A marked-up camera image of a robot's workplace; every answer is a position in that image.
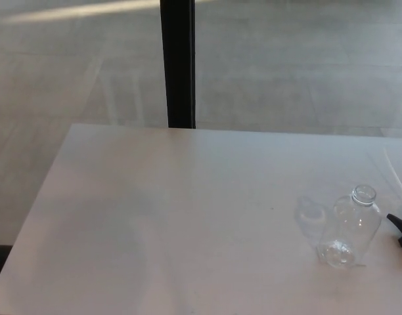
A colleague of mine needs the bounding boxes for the black spray trigger lid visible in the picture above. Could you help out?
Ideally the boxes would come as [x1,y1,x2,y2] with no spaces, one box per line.
[386,205,402,248]

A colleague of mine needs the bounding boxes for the clear plastic spray bottle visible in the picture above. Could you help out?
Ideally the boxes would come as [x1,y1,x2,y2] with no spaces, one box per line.
[315,184,383,271]

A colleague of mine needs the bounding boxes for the black vertical window post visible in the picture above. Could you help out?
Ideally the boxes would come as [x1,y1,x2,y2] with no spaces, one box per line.
[159,0,197,129]

